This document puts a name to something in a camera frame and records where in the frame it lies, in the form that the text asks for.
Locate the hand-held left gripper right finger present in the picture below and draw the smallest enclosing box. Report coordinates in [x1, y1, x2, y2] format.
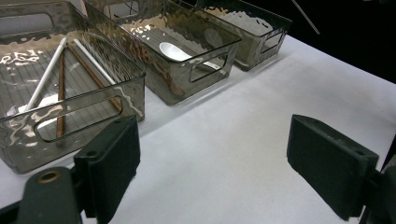
[286, 113, 380, 222]

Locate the brown wooden chopstick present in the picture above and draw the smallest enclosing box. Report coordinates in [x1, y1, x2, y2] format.
[66, 43, 123, 113]
[55, 50, 67, 139]

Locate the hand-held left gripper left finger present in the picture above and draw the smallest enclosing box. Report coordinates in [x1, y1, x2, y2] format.
[74, 115, 142, 224]

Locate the white ceramic spoon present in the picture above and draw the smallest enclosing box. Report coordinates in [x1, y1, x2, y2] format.
[159, 41, 220, 71]

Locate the smoked clear plastic bin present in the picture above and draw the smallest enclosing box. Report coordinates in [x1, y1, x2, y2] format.
[0, 0, 147, 175]
[186, 0, 293, 73]
[83, 0, 243, 106]

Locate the thin metal rod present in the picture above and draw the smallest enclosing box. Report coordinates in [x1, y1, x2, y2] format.
[290, 0, 321, 35]

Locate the white table cover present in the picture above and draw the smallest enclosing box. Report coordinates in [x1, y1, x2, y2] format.
[0, 34, 396, 224]

